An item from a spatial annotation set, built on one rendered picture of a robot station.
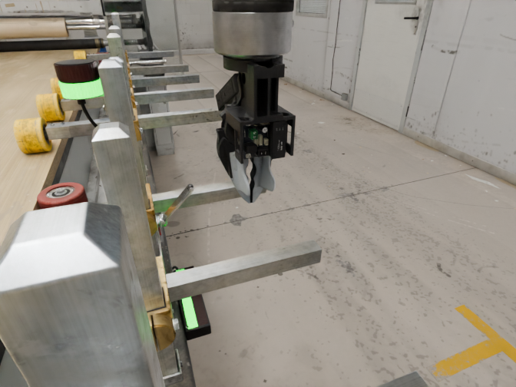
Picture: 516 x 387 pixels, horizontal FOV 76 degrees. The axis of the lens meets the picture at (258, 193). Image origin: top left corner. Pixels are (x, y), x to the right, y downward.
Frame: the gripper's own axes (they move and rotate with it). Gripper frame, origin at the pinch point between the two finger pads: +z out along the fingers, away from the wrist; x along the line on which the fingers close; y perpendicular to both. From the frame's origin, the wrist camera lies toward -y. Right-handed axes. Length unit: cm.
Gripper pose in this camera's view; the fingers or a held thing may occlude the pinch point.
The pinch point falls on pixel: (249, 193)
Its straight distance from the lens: 51.2
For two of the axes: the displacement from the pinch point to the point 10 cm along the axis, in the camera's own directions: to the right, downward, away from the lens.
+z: 0.0, 8.6, 5.1
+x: 9.3, -1.8, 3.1
